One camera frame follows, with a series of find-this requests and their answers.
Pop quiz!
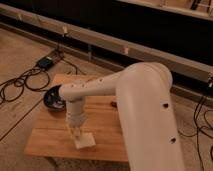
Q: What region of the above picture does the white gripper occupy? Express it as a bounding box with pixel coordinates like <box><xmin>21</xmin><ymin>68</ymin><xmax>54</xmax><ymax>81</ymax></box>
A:
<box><xmin>66</xmin><ymin>100</ymin><xmax>86</xmax><ymax>138</ymax></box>

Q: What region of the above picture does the white sponge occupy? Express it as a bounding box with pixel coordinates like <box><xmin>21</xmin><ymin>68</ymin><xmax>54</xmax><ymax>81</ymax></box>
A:
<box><xmin>74</xmin><ymin>133</ymin><xmax>96</xmax><ymax>149</ymax></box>

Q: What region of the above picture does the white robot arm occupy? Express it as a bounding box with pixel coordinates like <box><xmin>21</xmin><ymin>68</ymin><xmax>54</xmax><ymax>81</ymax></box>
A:
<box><xmin>59</xmin><ymin>62</ymin><xmax>186</xmax><ymax>171</ymax></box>

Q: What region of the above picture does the dark metal bowl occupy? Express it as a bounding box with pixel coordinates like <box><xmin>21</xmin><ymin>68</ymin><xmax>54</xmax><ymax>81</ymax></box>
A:
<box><xmin>43</xmin><ymin>85</ymin><xmax>66</xmax><ymax>111</ymax></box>

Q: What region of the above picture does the brown sausage-shaped object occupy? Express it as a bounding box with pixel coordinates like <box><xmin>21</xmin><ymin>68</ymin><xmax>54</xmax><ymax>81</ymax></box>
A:
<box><xmin>111</xmin><ymin>101</ymin><xmax>117</xmax><ymax>108</ymax></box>

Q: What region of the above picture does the black power adapter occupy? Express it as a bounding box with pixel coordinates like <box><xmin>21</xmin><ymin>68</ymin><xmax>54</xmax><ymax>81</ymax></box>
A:
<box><xmin>36</xmin><ymin>56</ymin><xmax>54</xmax><ymax>71</ymax></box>

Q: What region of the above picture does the long metal rail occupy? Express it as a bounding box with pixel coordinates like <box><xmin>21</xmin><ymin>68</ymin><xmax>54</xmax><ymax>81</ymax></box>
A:
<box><xmin>0</xmin><ymin>3</ymin><xmax>213</xmax><ymax>82</ymax></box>

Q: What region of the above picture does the black cables right side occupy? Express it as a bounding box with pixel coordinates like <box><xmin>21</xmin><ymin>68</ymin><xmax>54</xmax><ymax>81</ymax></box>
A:
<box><xmin>176</xmin><ymin>94</ymin><xmax>213</xmax><ymax>171</ymax></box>

